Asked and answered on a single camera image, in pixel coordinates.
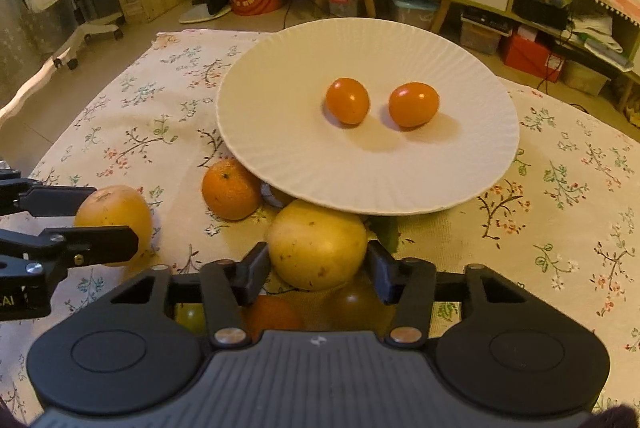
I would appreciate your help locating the low wooden shelf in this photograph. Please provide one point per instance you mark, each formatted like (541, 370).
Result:
(620, 32)

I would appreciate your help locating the dark fuzzy sleeve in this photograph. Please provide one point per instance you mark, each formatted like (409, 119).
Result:
(617, 418)

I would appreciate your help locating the floral tablecloth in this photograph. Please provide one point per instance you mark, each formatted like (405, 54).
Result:
(125, 132)

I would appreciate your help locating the white ribbed plate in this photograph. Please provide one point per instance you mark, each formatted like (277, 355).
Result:
(300, 142)

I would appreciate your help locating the small yellow-green fruit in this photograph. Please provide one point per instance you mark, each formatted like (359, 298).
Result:
(192, 318)

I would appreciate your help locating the teal-lid storage box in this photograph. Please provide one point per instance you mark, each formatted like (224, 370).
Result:
(412, 10)

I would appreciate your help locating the red cardboard box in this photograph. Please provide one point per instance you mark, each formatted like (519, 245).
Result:
(530, 55)

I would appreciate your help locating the yellow-orange grapefruit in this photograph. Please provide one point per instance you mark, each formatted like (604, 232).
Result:
(120, 213)

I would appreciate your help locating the pale yellow spotted pomelo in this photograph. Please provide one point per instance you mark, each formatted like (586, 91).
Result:
(315, 248)

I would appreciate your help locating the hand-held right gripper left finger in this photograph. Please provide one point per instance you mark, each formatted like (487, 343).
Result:
(255, 273)

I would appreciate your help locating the grey patterned curtain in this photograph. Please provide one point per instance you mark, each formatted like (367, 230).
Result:
(20, 22)

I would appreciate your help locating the white wavy board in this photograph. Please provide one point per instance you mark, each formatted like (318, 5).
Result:
(25, 95)

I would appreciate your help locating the orange tangerine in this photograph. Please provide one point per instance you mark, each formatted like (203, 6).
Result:
(230, 190)
(272, 315)

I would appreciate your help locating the storage box with black contents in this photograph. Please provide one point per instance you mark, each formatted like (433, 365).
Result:
(482, 32)

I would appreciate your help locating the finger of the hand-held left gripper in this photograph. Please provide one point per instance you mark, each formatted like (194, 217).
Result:
(55, 200)
(95, 245)

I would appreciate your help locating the clear box with pale contents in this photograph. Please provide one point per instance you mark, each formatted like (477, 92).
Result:
(585, 77)

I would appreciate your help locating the green tomato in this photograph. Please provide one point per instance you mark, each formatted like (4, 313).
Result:
(357, 305)

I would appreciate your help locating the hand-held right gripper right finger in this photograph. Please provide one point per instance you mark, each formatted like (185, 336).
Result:
(382, 273)

